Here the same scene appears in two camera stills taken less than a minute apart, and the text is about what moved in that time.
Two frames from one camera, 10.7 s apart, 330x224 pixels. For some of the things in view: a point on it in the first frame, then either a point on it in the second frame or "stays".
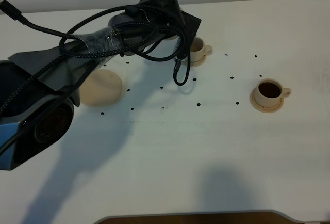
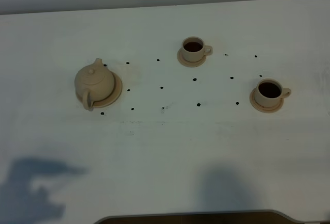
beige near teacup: x=269 y=92 stays
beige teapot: x=171 y=38 -> x=95 y=81
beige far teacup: x=198 y=49 stays
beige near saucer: x=264 y=109 stays
